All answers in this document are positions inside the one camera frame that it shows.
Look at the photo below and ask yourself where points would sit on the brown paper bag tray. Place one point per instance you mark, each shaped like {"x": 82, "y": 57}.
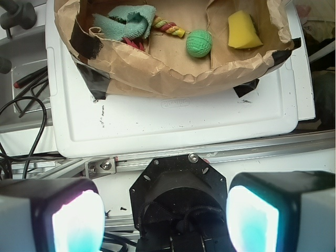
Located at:
{"x": 159, "y": 66}

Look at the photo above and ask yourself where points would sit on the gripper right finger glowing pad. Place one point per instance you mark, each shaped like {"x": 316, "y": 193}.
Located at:
{"x": 282, "y": 211}

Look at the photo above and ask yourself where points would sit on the green textured ball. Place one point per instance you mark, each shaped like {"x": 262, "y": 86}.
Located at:
{"x": 199, "y": 43}

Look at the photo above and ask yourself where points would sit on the teal terry cloth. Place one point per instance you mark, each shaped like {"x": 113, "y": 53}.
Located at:
{"x": 126, "y": 23}

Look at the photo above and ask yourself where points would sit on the black octagonal mounting plate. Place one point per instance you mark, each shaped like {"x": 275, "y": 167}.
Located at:
{"x": 171, "y": 186}

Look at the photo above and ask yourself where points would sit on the white plastic bin lid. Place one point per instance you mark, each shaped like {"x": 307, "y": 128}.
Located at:
{"x": 83, "y": 126}

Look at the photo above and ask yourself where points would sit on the multicolour twisted rope toy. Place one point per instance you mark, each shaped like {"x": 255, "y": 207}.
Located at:
{"x": 168, "y": 27}

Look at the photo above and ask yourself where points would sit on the red handled screwdriver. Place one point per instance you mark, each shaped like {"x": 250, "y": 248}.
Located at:
{"x": 29, "y": 78}

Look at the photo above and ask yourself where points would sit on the aluminium extrusion rail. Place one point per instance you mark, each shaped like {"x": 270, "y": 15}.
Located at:
{"x": 290, "y": 144}

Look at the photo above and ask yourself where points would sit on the yellow sponge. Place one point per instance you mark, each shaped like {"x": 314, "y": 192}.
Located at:
{"x": 242, "y": 33}

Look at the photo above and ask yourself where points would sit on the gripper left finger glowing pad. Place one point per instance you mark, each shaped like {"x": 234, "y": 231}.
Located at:
{"x": 65, "y": 214}

